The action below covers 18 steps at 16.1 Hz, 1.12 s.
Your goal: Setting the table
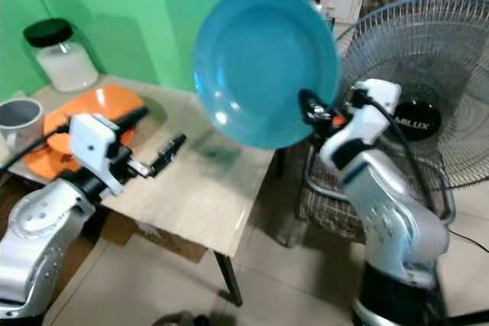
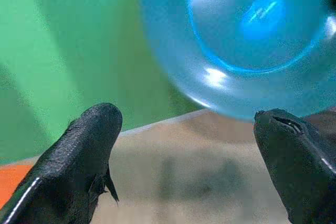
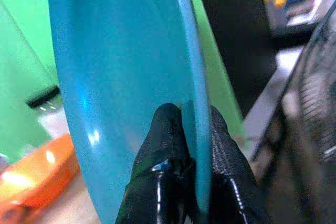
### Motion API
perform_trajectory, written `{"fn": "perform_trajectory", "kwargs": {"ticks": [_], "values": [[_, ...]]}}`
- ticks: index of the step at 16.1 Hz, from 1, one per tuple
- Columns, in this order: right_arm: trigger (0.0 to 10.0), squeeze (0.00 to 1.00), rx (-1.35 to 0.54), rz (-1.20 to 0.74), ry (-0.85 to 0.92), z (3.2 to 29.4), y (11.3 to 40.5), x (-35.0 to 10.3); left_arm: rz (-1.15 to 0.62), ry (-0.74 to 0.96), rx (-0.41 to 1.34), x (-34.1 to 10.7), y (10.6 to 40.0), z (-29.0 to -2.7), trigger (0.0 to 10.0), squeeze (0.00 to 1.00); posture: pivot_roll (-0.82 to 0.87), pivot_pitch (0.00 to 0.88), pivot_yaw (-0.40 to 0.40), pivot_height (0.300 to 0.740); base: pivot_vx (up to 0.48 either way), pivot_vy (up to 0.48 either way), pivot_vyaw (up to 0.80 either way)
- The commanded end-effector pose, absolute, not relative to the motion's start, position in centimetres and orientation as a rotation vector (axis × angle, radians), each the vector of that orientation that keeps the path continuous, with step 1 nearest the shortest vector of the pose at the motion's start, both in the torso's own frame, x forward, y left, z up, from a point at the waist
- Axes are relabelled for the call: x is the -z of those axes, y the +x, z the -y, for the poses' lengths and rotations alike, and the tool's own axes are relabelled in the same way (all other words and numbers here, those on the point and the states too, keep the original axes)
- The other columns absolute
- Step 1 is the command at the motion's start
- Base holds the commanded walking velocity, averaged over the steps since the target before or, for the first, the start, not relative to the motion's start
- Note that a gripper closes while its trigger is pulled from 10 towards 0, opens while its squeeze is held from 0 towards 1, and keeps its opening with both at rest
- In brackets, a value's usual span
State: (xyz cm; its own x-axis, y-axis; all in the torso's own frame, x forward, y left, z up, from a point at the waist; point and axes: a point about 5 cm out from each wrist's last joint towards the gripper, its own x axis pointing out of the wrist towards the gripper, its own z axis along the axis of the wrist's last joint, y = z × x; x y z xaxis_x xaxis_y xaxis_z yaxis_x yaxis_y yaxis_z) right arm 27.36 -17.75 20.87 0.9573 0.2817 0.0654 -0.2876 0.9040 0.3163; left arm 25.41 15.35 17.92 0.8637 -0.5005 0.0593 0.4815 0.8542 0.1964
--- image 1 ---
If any small brown cardboard box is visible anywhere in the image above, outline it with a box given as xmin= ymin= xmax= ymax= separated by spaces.
xmin=101 ymin=210 xmax=206 ymax=265

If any grey wire-cage standing fan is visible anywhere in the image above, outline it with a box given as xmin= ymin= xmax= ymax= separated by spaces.
xmin=332 ymin=0 xmax=489 ymax=191

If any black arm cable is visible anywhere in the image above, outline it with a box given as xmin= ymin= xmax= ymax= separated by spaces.
xmin=0 ymin=123 xmax=75 ymax=176
xmin=353 ymin=91 xmax=426 ymax=189

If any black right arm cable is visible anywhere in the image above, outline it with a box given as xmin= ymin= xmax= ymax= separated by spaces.
xmin=353 ymin=91 xmax=426 ymax=189

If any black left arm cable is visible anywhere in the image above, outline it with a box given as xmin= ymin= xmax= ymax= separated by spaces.
xmin=0 ymin=123 xmax=75 ymax=176

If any orange plastic bowl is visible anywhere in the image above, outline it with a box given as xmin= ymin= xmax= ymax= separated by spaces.
xmin=22 ymin=84 xmax=145 ymax=181

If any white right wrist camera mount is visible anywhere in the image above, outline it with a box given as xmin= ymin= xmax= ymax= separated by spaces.
xmin=319 ymin=79 xmax=403 ymax=171

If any blue round plate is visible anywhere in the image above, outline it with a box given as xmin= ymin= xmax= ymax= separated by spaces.
xmin=193 ymin=0 xmax=342 ymax=151

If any grey mug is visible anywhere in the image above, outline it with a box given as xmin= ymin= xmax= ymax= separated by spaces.
xmin=0 ymin=98 xmax=45 ymax=156

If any black floor cable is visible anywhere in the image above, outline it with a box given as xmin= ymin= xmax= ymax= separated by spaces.
xmin=446 ymin=227 xmax=489 ymax=255

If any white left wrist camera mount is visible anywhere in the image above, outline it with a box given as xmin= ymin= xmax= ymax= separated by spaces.
xmin=68 ymin=113 xmax=125 ymax=196

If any glass jar with black lid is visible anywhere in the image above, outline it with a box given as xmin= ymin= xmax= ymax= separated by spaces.
xmin=22 ymin=18 xmax=101 ymax=94

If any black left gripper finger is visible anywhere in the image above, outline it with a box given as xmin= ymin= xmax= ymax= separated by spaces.
xmin=151 ymin=134 xmax=188 ymax=169
xmin=115 ymin=106 xmax=150 ymax=131

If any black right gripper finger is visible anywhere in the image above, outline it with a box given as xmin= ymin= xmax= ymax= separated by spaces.
xmin=297 ymin=89 xmax=331 ymax=124

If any dark robot foot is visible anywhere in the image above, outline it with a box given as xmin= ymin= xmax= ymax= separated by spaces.
xmin=151 ymin=310 xmax=201 ymax=326

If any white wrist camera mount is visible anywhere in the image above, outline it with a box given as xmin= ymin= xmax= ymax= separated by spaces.
xmin=68 ymin=113 xmax=125 ymax=196
xmin=319 ymin=79 xmax=403 ymax=171

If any plaid cushioned metal chair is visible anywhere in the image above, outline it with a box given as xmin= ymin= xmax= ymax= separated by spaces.
xmin=277 ymin=141 xmax=459 ymax=249

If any black table leg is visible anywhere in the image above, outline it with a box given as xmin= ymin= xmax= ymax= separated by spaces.
xmin=213 ymin=251 xmax=245 ymax=308

